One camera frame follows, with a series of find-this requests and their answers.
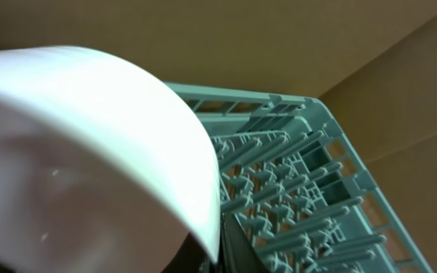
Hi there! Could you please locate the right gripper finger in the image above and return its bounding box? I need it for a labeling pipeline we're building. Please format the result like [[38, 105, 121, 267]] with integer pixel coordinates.
[[218, 212, 266, 273]]

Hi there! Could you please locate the pink bowl with rice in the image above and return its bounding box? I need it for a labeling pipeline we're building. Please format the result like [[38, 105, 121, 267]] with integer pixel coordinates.
[[0, 46, 220, 272]]

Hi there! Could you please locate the grey dishwasher rack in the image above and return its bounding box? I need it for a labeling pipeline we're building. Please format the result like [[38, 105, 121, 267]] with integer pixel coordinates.
[[171, 83, 431, 272]]

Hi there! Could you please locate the cardboard box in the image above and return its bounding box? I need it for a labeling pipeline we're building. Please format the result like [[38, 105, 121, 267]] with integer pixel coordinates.
[[0, 0, 437, 272]]

